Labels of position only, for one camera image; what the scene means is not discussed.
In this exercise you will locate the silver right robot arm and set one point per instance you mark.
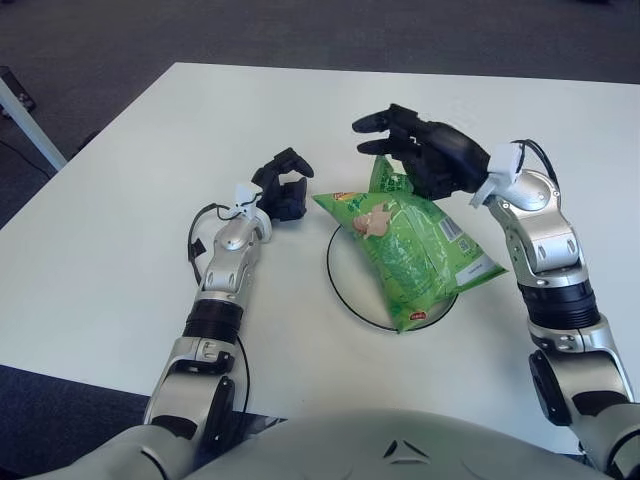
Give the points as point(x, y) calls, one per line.
point(540, 200)

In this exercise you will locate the black floor object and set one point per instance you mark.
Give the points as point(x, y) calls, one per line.
point(17, 92)

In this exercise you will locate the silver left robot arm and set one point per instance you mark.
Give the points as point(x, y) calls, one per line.
point(235, 240)

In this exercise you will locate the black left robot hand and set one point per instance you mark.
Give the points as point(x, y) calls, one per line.
point(282, 200)

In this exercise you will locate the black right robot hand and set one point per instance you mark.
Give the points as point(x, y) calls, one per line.
point(445, 155)

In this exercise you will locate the white table leg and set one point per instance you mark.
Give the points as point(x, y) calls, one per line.
point(30, 125)

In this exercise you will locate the grey robot torso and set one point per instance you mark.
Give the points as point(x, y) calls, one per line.
point(325, 445)

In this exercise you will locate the green snack bag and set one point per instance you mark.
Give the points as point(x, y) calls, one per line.
point(405, 250)

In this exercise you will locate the white plate with black rim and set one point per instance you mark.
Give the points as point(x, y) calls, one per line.
point(350, 280)

